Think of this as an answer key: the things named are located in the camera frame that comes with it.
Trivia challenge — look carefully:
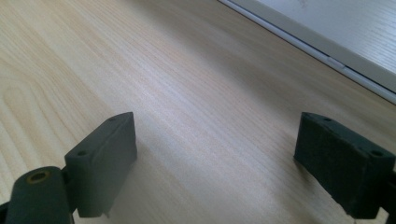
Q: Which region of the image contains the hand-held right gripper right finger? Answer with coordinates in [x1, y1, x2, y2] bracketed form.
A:
[293, 111, 396, 220]

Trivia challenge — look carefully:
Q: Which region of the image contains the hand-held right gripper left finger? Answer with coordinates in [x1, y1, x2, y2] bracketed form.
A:
[64, 111, 138, 218]

